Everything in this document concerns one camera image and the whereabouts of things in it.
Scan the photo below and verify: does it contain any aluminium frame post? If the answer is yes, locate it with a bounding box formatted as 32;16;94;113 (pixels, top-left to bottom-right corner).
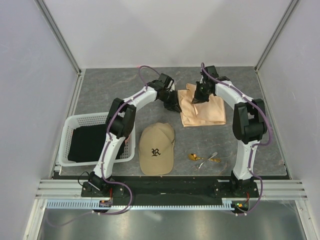
35;0;82;75
254;0;300;73

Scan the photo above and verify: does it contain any white cable duct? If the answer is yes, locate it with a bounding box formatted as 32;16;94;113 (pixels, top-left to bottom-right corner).
46;199;242;211

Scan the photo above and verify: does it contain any gold spoon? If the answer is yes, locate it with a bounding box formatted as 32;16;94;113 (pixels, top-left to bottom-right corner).
188;152;221;163

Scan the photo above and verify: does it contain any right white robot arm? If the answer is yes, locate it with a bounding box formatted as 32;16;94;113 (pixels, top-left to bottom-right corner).
192;63;270;197

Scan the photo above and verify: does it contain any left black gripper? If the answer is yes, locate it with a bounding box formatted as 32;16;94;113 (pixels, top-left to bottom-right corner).
158;90;182;114

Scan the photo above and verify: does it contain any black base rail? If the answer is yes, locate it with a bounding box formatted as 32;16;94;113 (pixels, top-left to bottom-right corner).
81;175;260;199

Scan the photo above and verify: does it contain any tan baseball cap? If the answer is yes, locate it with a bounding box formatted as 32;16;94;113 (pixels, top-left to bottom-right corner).
138;122;175;176

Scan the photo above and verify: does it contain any black folded cloth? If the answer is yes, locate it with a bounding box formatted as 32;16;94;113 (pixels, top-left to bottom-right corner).
67;123;126;163

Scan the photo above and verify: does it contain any right aluminium frame post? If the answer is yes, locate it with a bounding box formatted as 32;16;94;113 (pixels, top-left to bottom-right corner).
254;0;300;73

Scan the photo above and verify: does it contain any white plastic basket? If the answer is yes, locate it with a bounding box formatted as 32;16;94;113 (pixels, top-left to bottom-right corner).
57;111;136;168

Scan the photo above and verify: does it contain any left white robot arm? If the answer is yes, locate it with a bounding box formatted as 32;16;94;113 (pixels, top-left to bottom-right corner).
87;73;182;197

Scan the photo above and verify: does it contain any peach satin napkin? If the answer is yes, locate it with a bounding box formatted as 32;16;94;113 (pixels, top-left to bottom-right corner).
177;83;227;127

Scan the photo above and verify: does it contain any left aluminium frame post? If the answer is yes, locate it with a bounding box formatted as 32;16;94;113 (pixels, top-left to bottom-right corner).
35;0;82;75

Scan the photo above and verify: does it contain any silver fork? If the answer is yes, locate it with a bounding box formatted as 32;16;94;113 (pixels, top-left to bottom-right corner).
191;159;210;171

